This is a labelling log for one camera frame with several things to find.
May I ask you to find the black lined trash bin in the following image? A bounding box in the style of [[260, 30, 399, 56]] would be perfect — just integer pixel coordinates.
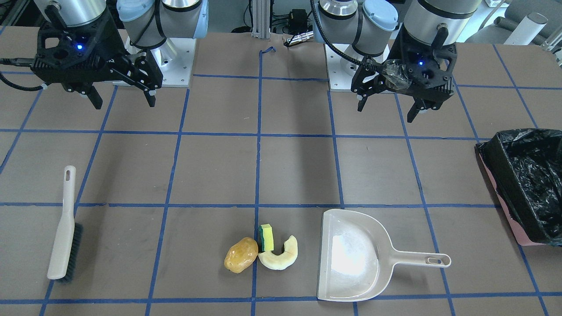
[[476, 129, 562, 246]]

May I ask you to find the curved pale fruit peel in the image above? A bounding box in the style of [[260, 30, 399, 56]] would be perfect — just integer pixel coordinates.
[[258, 235, 299, 270]]

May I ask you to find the brown potato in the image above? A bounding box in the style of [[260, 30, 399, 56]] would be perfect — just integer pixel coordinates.
[[223, 237, 259, 274]]

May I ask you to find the aluminium frame post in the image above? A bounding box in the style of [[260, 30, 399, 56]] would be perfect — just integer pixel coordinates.
[[251, 0, 271, 40]]

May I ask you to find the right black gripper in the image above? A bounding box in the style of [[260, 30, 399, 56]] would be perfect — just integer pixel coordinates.
[[31, 10, 163, 110]]

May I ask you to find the yellow green sponge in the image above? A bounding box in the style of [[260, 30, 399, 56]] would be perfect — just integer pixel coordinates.
[[258, 223, 274, 252]]

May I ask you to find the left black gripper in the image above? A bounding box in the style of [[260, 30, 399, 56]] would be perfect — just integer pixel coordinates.
[[350, 24, 457, 123]]

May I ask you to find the beige hand brush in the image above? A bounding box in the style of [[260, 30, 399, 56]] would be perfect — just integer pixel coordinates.
[[47, 165, 83, 284]]

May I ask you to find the beige plastic dustpan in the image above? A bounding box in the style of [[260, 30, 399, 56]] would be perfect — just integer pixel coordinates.
[[317, 209, 451, 302]]

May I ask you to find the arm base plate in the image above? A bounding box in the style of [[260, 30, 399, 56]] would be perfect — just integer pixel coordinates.
[[324, 44, 359, 92], [149, 38, 197, 87]]

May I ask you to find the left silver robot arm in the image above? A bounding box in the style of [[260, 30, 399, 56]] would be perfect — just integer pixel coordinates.
[[310, 0, 479, 122]]

